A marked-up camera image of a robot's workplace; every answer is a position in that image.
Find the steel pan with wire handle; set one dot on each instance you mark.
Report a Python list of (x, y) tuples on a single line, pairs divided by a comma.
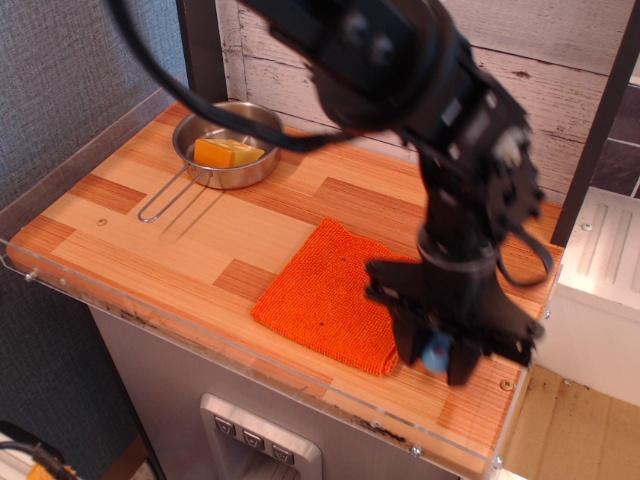
[(191, 128)]

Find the orange knitted cloth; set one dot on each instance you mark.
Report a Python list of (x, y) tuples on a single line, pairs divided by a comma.
[(319, 300)]

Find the dark left vertical post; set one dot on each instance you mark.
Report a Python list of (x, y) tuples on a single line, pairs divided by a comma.
[(202, 48)]

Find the dark right vertical post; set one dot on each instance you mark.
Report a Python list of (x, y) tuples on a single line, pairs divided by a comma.
[(609, 104)]

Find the grey toy fridge cabinet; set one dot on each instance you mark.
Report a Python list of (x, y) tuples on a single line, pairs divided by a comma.
[(366, 427)]

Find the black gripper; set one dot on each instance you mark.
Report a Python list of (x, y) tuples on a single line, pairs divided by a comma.
[(462, 298)]

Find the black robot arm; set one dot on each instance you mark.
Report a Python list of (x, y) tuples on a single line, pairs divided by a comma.
[(403, 66)]

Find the yellow cheese wedge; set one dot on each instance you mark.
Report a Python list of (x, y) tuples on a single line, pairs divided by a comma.
[(225, 153)]

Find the black and yellow object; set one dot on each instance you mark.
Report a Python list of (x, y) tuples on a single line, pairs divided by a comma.
[(26, 456)]

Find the blue spoon with grey bowl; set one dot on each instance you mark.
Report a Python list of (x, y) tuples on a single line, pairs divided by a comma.
[(435, 355)]

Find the silver dispenser panel with buttons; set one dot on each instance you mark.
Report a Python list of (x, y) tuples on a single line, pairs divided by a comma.
[(247, 446)]

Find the white toy appliance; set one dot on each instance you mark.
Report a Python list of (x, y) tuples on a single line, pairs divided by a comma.
[(592, 316)]

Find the dark vertical post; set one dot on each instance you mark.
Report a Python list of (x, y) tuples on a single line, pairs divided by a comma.
[(202, 48), (609, 104)]

